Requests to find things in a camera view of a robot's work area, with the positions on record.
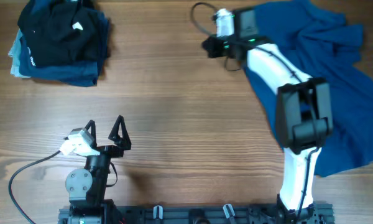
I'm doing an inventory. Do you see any black cable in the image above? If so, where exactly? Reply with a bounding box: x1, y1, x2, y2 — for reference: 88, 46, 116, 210
190, 2, 321, 224
8, 149, 62, 224

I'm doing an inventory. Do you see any white rail clip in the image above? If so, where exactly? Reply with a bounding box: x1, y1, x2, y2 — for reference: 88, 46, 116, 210
223, 203, 235, 220
152, 205, 163, 220

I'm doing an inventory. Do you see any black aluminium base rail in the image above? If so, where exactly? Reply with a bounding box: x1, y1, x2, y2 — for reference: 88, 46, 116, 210
57, 203, 335, 224

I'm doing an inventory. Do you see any left black cable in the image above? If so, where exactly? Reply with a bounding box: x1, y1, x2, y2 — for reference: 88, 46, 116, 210
8, 149, 62, 224

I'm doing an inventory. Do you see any blue t-shirt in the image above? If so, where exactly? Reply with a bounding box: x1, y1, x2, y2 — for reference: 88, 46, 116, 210
254, 1, 373, 177

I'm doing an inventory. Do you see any left white rail clip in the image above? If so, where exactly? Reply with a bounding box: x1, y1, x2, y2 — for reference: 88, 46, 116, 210
152, 205, 163, 220

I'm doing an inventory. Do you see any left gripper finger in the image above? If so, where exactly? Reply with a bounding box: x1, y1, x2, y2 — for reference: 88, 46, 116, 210
85, 120, 97, 147
108, 115, 131, 146

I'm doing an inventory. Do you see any right white rail clip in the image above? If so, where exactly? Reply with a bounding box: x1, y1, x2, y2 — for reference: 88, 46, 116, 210
223, 203, 235, 220

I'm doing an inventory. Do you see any right black cable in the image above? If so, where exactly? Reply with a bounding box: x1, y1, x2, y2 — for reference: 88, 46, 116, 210
190, 2, 321, 224

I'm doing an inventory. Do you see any navy folded shirt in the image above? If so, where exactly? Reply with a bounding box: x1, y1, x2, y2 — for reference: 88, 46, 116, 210
19, 1, 109, 87

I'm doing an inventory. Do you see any black folded shirt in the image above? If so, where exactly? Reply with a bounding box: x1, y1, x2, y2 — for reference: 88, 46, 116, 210
17, 1, 100, 67

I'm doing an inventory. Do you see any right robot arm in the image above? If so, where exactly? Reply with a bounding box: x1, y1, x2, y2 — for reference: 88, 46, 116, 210
194, 4, 333, 223

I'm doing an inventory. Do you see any light grey folded shirt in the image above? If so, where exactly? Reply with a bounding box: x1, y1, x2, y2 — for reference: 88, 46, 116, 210
8, 30, 29, 78

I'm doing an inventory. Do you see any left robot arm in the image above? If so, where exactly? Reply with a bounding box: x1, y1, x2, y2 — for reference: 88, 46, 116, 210
58, 115, 132, 224

